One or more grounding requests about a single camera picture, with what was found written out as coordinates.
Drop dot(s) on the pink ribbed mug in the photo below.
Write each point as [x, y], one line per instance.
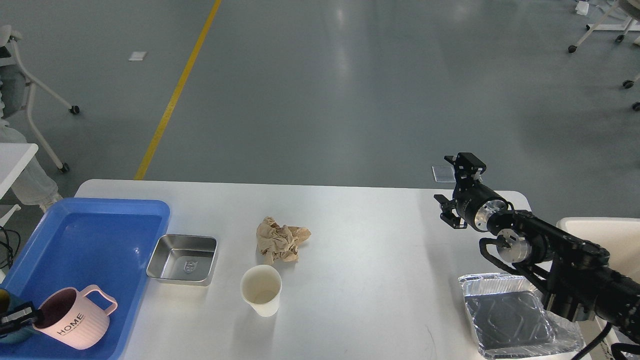
[70, 317]

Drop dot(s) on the teal mug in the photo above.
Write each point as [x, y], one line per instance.
[9, 301]

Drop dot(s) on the white wheeled frame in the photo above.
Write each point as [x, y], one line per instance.
[631, 11]

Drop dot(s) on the white paper cup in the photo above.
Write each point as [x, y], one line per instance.
[261, 288]

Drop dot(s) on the aluminium foil tray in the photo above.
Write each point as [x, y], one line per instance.
[509, 322]

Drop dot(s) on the black caster wheel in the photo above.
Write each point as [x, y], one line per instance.
[629, 83]

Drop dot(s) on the grey office chair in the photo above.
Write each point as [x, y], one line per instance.
[18, 89]

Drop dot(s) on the white paper scrap on floor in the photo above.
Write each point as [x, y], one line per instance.
[137, 56]

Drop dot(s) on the white waste bin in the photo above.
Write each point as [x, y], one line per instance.
[621, 237]

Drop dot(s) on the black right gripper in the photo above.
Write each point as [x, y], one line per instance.
[474, 202]

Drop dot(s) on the crumpled brown paper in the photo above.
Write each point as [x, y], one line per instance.
[275, 242]

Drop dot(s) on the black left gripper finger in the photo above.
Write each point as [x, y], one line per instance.
[17, 316]
[22, 330]

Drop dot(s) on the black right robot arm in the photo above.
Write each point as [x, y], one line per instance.
[573, 274]

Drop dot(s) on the white side table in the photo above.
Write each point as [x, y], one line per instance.
[14, 157]

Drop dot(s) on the stainless steel square dish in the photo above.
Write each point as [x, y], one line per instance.
[182, 259]

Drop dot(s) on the clear floor plate left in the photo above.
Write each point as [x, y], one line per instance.
[443, 174]

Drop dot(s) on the blue plastic tray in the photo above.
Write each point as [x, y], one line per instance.
[81, 242]

